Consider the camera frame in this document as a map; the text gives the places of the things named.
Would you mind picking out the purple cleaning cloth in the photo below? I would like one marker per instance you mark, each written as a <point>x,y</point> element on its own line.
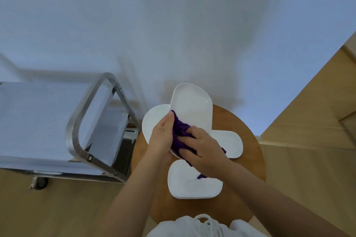
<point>179,130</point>

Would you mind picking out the person's right forearm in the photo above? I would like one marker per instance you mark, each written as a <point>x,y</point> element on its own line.
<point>283,209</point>

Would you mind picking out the stack of white round plates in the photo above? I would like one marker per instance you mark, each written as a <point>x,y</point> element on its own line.
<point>153,123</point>

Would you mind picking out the person's left forearm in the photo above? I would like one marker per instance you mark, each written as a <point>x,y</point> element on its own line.
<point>128,203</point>

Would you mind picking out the white oblong serving plate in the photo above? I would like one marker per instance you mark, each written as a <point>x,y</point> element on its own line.
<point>183,186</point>
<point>192,106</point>

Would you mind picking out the person's left hand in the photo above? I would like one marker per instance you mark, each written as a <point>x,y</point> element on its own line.
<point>161,139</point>

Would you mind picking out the person's right hand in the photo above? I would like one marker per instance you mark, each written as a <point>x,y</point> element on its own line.
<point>208,156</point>

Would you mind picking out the person's white garment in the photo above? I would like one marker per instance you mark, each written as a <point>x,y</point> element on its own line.
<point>169,230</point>

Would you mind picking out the round wooden side table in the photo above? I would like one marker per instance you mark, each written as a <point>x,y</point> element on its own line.
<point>250,173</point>

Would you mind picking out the stack of white rectangular plates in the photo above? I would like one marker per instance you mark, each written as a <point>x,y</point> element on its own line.
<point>232,143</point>

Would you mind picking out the steel three-tier cart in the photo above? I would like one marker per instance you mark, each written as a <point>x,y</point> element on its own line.
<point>33,117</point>

